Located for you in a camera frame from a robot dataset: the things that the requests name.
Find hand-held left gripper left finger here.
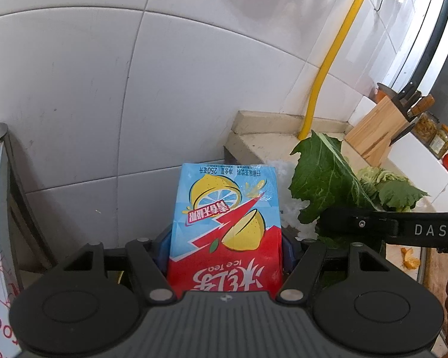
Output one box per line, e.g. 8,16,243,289
62,231,177,303

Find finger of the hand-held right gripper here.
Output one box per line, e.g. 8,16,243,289
315,207,398,247

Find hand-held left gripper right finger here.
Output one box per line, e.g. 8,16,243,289
276,231,387,303

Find large jagged green leaf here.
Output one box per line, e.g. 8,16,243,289
290,130,376,225

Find red blue iced tea carton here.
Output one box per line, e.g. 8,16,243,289
167,163,283,300

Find white foam fruit net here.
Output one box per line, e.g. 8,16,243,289
279,160,319,240

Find orange peel piece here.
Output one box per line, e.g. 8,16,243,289
401,247,421,270

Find wooden knife block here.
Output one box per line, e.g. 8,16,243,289
345,95,413,167

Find dark metal bar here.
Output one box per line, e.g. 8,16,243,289
5,130,59,270

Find pale blue red-printed panel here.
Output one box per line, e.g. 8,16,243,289
0,123,27,358

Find yellow pipe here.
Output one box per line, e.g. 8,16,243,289
299,0,378,141

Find window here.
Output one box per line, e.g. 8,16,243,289
390,0,448,127

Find brown handled knife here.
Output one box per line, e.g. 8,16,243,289
408,95,436,118

